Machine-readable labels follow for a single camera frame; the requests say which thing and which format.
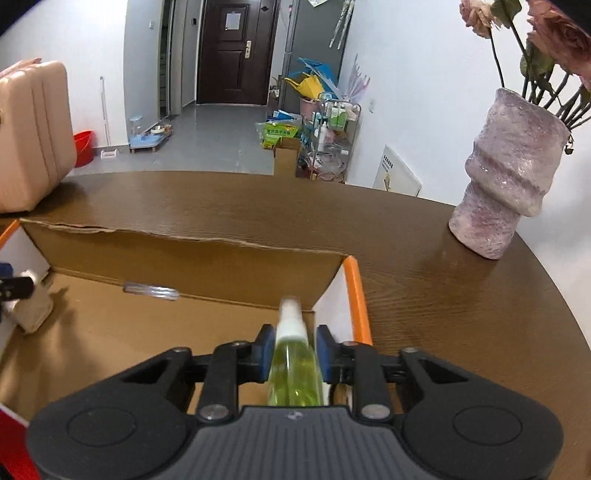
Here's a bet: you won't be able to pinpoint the orange printed cardboard box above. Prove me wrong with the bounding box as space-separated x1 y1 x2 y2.
0 217 374 480

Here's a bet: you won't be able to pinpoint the pet feeder stand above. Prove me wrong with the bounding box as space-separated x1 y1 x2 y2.
128 115 174 151

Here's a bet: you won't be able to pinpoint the dried pink flowers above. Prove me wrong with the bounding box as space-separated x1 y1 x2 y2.
459 0 591 155

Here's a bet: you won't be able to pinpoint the clear plastic tube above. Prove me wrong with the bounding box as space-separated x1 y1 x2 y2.
122 282 180 302

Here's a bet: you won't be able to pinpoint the white bottle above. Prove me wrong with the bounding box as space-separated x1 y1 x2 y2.
16 269 54 334

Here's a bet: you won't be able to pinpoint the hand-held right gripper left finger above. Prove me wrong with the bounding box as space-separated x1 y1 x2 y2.
121 324 278 423

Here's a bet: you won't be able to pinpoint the green spray bottle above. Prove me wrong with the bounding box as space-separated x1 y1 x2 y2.
267 298 325 408

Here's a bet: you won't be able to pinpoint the purple textured vase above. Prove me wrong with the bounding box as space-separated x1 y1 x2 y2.
449 88 572 260

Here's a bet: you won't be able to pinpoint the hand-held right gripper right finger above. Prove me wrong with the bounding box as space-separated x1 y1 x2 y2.
315 325 469 423

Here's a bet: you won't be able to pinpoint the plain brown cardboard box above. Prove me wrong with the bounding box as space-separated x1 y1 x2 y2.
273 138 304 177

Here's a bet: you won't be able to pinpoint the wire storage cart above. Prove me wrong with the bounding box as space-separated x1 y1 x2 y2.
308 99 362 184

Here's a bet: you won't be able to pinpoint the pink suitcase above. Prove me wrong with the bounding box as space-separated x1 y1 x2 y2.
0 58 77 214

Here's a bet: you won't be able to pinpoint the red plastic basin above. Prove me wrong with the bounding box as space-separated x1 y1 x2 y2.
74 130 95 168

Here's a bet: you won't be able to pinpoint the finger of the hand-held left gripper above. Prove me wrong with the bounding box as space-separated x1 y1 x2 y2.
0 262 36 315

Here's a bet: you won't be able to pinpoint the grey refrigerator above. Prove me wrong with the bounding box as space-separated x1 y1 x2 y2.
281 0 354 121

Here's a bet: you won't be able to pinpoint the green packet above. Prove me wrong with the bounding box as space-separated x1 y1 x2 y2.
264 121 299 149

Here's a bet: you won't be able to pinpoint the dark brown door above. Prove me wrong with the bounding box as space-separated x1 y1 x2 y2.
196 0 278 106

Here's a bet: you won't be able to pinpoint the white mop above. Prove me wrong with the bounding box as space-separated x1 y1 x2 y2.
99 76 120 160

